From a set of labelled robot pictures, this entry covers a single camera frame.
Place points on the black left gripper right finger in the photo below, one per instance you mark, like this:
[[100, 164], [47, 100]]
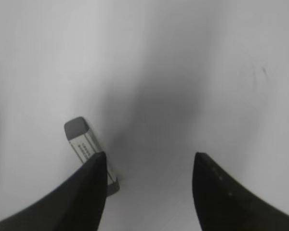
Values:
[[223, 204]]

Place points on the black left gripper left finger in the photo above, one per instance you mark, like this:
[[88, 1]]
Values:
[[75, 205]]

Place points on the grey white eraser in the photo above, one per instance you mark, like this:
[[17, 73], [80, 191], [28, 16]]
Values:
[[85, 144]]

